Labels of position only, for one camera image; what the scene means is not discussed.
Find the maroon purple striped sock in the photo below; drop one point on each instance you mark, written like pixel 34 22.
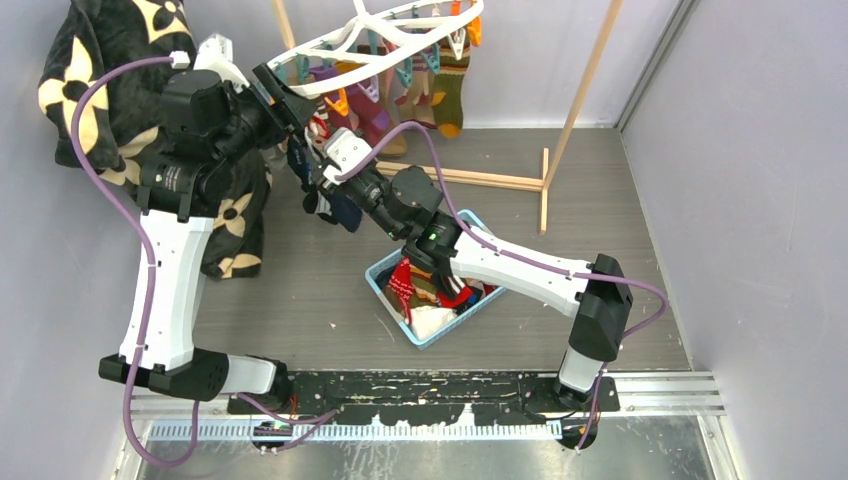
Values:
pixel 367 118

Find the white clip hanger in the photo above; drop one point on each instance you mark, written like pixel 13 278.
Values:
pixel 390 40

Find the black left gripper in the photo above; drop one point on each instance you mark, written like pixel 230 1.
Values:
pixel 287 111

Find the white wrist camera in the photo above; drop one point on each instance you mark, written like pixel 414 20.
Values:
pixel 346 145
pixel 214 54

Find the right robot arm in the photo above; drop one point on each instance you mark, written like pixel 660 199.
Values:
pixel 407 208

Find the orange clothespin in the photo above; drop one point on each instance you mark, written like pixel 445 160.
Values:
pixel 339 104

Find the light blue plastic basket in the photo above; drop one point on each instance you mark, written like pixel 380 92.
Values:
pixel 466 296

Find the white sock in basket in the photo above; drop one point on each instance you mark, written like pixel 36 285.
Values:
pixel 426 320

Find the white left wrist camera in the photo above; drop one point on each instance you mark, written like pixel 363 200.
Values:
pixel 214 54

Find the green orange striped sock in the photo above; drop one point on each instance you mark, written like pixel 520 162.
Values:
pixel 446 92

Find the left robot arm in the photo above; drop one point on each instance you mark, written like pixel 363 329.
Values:
pixel 211 123

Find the black floral blanket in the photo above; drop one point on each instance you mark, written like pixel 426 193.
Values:
pixel 121 127

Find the navy black white sock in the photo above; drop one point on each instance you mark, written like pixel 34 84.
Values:
pixel 313 202

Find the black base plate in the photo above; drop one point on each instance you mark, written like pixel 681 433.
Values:
pixel 425 398

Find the red white patterned sock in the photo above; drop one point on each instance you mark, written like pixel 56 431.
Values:
pixel 400 284

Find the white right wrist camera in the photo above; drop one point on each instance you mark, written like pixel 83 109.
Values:
pixel 346 145

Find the navy sock with white script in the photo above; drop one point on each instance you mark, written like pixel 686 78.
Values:
pixel 344 212

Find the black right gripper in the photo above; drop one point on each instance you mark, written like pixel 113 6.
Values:
pixel 326 183

